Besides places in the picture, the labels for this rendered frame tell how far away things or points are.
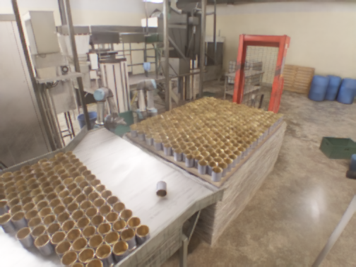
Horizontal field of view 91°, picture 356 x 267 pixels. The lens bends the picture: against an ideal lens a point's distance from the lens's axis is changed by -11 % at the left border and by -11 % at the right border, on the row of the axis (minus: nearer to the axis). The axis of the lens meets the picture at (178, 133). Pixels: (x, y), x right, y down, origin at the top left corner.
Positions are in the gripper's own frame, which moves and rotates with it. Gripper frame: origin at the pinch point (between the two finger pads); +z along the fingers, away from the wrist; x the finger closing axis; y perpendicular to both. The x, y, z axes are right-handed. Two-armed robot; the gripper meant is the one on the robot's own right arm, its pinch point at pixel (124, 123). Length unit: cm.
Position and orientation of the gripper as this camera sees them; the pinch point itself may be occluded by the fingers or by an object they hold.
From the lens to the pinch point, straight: 211.1
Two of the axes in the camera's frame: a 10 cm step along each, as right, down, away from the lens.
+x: -6.3, 3.7, -6.8
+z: 7.7, 2.8, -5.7
